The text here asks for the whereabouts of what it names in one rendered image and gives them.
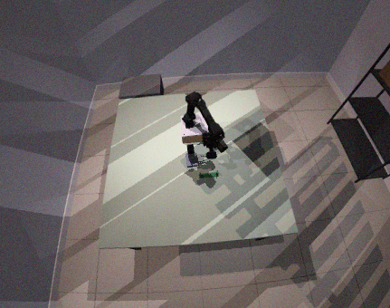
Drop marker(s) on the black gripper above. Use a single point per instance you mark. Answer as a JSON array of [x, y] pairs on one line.
[[211, 154]]

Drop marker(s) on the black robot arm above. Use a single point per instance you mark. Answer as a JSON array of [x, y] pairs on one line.
[[215, 130]]

